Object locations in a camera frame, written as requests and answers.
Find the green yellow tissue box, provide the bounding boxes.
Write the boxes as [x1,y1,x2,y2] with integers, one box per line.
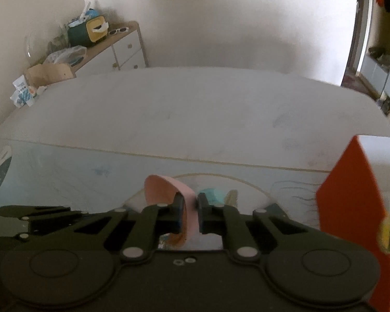
[67,9,109,47]

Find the brown cardboard box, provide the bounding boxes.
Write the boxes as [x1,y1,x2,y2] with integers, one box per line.
[25,63,75,88]

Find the blue white packet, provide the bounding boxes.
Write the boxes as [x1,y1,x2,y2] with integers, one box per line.
[10,75,37,108]

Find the pink shallow bowl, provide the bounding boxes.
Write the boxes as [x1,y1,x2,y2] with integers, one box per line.
[144,175,199,249]

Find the white sunglasses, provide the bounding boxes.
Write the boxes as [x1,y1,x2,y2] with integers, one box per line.
[108,27,129,36]

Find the teal plush toy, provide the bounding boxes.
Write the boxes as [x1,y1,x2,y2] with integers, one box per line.
[199,188,226,205]

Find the red white cardboard box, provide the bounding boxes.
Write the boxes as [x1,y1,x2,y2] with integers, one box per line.
[316,135,390,311]

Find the clear plastic bag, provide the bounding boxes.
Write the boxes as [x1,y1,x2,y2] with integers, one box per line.
[44,46,87,66]

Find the white wooden side cabinet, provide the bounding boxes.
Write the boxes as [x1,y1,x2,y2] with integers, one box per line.
[71,21,147,77]

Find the brown door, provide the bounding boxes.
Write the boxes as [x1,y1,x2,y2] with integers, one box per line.
[341,0,372,87]

